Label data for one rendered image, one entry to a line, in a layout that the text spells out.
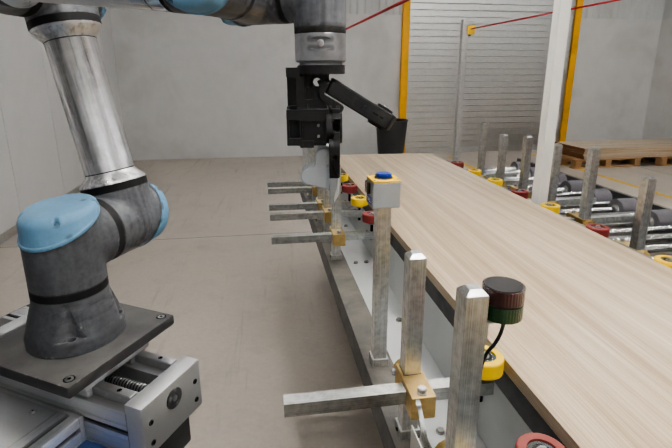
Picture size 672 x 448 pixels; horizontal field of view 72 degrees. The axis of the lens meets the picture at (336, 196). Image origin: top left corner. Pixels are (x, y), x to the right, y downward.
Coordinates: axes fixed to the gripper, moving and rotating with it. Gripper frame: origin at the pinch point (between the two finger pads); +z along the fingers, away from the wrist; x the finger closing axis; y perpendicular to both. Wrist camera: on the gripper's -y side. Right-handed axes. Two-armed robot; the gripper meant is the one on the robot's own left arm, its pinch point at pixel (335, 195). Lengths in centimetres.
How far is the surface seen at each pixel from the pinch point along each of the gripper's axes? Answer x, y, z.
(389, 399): -8.0, -10.7, 44.6
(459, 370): 12.2, -17.7, 23.6
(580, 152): -636, -400, 106
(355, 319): -63, -8, 58
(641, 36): -831, -598, -79
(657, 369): -7, -64, 39
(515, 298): 12.9, -24.6, 11.7
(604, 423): 7, -45, 38
